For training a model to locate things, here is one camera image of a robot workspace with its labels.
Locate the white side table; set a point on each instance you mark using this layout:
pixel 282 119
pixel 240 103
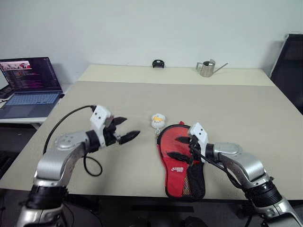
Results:
pixel 19 120

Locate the steel watering can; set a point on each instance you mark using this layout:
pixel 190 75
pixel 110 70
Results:
pixel 207 70

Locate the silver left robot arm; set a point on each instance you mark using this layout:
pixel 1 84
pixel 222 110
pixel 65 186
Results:
pixel 54 163

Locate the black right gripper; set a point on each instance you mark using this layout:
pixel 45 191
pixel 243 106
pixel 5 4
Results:
pixel 195 149

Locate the open dark blue laptop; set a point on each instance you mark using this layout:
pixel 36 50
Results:
pixel 30 101

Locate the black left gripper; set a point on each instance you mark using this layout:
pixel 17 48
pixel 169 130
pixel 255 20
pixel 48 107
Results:
pixel 110 138

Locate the black table frame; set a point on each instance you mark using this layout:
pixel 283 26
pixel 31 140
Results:
pixel 113 199

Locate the red and black paddle case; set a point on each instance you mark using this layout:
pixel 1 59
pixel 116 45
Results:
pixel 175 147

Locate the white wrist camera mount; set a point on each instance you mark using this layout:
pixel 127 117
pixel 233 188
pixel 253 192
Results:
pixel 200 133
pixel 98 118

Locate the black office chair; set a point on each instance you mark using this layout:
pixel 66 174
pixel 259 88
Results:
pixel 290 68

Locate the dark rounded shape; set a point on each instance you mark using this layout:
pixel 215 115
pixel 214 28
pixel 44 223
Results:
pixel 195 222

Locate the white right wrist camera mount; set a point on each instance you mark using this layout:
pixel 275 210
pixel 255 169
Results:
pixel 200 133

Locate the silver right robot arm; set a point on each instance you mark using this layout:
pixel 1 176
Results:
pixel 248 163

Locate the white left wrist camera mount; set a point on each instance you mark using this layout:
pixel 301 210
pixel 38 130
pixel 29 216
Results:
pixel 98 118

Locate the small black clamp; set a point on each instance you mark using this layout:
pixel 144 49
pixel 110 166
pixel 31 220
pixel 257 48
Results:
pixel 158 64

